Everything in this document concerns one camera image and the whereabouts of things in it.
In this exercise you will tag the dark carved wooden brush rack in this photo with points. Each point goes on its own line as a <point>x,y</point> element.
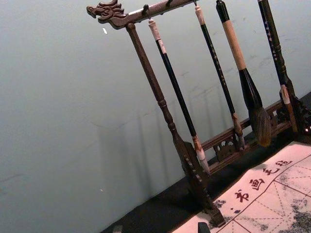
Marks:
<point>145,68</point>

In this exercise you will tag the white calligraphy practice cloth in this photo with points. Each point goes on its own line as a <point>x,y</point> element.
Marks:
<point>267,206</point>

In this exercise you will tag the thin black calligraphy brush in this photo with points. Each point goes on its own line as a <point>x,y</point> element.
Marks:
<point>219,72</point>

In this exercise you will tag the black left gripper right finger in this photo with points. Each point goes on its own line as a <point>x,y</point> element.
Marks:
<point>203,228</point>

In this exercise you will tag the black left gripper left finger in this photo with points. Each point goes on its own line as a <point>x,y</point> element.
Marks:
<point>118,229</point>

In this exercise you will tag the black brush with white cap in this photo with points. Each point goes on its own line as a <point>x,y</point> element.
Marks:
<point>173,82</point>

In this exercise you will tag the black brush with white lettering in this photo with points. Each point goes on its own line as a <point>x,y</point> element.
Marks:
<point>272,43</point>

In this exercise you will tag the black table cloth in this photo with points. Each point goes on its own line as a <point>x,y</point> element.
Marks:
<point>158,208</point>

